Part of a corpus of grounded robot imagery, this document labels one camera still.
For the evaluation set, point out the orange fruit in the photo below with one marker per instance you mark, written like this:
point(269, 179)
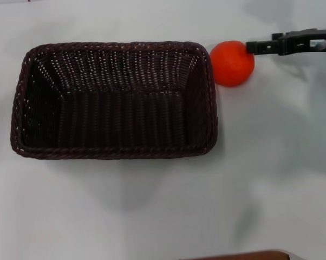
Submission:
point(230, 66)

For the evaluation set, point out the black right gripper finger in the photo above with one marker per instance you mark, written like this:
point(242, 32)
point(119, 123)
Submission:
point(287, 44)

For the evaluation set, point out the dark brown woven basket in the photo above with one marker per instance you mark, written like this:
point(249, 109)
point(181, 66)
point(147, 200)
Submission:
point(117, 108)

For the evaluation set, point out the brown wooden edge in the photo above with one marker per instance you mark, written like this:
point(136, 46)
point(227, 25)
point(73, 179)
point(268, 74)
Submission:
point(244, 256)

